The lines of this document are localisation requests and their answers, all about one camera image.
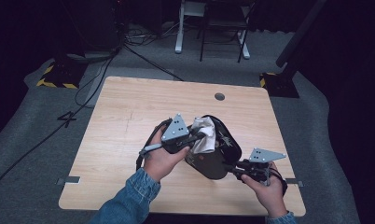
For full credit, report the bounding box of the person's right hand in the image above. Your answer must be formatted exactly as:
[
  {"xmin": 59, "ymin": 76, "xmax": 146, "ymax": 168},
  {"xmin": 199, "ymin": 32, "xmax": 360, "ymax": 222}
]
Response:
[{"xmin": 240, "ymin": 162, "xmax": 288, "ymax": 218}]

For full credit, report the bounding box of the right hand-held gripper black cable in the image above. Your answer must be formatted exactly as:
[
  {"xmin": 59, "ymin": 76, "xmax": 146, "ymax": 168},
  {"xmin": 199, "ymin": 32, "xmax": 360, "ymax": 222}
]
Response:
[{"xmin": 269, "ymin": 167, "xmax": 289, "ymax": 198}]

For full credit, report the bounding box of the long black floor cable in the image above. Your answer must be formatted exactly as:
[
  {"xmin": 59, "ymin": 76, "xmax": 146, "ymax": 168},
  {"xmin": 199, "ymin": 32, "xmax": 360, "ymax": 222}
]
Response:
[{"xmin": 0, "ymin": 46, "xmax": 125, "ymax": 194}]

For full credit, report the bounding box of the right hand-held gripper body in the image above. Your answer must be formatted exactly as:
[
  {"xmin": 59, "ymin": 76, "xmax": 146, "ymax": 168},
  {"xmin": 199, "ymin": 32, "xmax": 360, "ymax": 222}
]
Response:
[{"xmin": 237, "ymin": 147, "xmax": 287, "ymax": 185}]

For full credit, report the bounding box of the thin looped black cable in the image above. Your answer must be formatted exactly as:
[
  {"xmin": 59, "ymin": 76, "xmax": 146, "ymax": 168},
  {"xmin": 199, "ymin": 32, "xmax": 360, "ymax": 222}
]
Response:
[{"xmin": 74, "ymin": 54, "xmax": 114, "ymax": 108}]

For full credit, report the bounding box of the black metal chair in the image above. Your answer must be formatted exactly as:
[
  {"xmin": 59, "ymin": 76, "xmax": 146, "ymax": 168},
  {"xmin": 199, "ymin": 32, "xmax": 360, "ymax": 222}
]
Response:
[{"xmin": 199, "ymin": 0, "xmax": 258, "ymax": 63}]

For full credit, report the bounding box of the left hand-held gripper grey plug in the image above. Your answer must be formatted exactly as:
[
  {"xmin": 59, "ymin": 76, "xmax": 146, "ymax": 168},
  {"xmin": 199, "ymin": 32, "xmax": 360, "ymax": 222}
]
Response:
[{"xmin": 138, "ymin": 142, "xmax": 163, "ymax": 157}]

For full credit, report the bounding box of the dark equipment cabinet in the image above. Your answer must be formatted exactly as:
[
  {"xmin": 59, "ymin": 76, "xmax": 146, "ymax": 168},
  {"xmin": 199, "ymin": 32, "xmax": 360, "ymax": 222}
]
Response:
[{"xmin": 59, "ymin": 0, "xmax": 123, "ymax": 62}]

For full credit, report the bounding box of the straight black floor cable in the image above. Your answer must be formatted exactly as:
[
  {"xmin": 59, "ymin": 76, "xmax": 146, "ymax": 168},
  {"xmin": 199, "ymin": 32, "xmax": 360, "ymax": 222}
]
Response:
[{"xmin": 123, "ymin": 44, "xmax": 185, "ymax": 82}]

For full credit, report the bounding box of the black yellow striped stand base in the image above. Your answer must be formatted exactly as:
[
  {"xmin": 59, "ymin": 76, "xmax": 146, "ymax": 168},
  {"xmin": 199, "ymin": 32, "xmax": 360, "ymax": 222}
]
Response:
[
  {"xmin": 258, "ymin": 72, "xmax": 300, "ymax": 99},
  {"xmin": 35, "ymin": 60, "xmax": 89, "ymax": 90}
]

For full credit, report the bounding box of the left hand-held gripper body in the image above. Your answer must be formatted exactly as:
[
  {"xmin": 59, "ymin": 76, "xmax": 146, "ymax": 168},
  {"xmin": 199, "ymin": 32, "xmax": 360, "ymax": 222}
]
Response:
[{"xmin": 160, "ymin": 113, "xmax": 197, "ymax": 155}]

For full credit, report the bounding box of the white desk frame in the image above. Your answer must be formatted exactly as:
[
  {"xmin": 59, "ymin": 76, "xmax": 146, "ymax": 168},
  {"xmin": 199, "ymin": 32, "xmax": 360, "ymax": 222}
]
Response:
[{"xmin": 174, "ymin": 0, "xmax": 251, "ymax": 61}]

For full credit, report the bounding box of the grey tape mark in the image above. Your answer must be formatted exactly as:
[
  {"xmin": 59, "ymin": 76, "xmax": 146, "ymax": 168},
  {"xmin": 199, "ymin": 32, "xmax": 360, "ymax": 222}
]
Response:
[
  {"xmin": 286, "ymin": 177, "xmax": 304, "ymax": 188},
  {"xmin": 56, "ymin": 175, "xmax": 81, "ymax": 187}
]

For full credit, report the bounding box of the black slanted stand pole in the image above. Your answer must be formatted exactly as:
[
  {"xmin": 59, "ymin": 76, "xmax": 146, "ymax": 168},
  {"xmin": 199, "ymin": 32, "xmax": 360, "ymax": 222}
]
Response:
[{"xmin": 275, "ymin": 0, "xmax": 328, "ymax": 69}]

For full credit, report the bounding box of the person's left hand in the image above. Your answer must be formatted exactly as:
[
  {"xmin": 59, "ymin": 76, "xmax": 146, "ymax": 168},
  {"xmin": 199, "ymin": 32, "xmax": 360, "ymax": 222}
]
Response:
[{"xmin": 143, "ymin": 125, "xmax": 191, "ymax": 184}]

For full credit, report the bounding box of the white cloth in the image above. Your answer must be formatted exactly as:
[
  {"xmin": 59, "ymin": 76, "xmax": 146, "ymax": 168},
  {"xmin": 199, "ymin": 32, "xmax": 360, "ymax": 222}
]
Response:
[{"xmin": 188, "ymin": 116, "xmax": 217, "ymax": 155}]

